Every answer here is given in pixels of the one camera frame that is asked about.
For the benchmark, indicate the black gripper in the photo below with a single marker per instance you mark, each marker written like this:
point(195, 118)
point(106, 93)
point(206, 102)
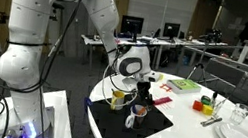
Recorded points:
point(144, 87)

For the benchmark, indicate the orange pen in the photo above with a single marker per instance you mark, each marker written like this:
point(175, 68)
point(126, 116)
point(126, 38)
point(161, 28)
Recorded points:
point(141, 110)

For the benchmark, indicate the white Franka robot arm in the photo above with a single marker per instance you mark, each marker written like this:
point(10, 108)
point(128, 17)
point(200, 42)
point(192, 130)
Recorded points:
point(28, 12)

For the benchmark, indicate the blue pen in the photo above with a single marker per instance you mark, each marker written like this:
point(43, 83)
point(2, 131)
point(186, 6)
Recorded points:
point(135, 108)

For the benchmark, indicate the pink comb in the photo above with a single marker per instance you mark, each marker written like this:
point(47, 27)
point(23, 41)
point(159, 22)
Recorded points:
point(163, 101)

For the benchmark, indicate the black table mat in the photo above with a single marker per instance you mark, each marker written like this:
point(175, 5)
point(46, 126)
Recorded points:
point(155, 121)

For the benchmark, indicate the dark and white mug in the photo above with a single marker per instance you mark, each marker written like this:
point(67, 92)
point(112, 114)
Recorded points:
point(134, 119)

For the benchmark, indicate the yellow cube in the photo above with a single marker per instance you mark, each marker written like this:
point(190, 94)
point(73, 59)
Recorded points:
point(160, 77)

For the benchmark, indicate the white mug yellow interior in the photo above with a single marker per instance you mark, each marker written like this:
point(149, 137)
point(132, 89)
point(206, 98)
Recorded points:
point(118, 102)

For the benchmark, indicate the dark pencil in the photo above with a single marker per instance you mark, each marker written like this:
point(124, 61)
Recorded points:
point(113, 92)

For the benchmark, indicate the green book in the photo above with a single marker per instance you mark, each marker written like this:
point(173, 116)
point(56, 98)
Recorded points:
point(183, 85)

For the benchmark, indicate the red block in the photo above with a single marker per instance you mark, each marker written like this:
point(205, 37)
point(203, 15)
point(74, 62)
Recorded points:
point(197, 105)

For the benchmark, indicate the green block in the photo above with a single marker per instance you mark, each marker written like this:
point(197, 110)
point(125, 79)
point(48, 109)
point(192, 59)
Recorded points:
point(205, 102)

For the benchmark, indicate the long white desk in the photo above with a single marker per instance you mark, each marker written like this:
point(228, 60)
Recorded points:
point(169, 43)

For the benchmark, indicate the yellow block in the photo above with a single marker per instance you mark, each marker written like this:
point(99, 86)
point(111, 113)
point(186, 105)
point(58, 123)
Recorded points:
point(207, 110)

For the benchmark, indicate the blue tape strip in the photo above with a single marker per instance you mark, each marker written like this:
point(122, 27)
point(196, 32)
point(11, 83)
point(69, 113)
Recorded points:
point(87, 103)

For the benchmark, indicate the metal fork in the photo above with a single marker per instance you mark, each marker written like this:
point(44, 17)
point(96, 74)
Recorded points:
point(206, 122)

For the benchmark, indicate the black marker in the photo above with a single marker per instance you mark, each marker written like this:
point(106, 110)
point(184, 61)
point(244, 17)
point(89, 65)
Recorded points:
point(214, 96)

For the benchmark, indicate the metal knife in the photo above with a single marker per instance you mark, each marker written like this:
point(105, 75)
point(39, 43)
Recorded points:
point(214, 121)

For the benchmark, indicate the tall clear glass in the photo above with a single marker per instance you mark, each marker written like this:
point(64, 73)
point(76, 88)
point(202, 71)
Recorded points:
point(218, 108)

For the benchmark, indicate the black computer monitor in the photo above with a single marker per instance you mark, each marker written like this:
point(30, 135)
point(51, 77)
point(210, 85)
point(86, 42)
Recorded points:
point(171, 29)
point(131, 24)

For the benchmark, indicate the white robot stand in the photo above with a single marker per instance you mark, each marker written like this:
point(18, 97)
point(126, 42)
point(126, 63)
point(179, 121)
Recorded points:
point(58, 100)

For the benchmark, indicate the clear faceted drinking glass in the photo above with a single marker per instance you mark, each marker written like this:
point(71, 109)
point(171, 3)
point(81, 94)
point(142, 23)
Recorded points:
point(239, 115)

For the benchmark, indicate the orange frame-shaped piece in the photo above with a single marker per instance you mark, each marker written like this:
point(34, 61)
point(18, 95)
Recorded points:
point(162, 87)

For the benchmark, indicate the grey camera tripod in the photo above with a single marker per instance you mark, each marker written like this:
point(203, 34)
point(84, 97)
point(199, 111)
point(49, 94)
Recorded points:
point(199, 65)

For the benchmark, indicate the black tripod camera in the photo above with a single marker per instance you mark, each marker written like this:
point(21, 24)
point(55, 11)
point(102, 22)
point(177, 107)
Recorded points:
point(212, 35)

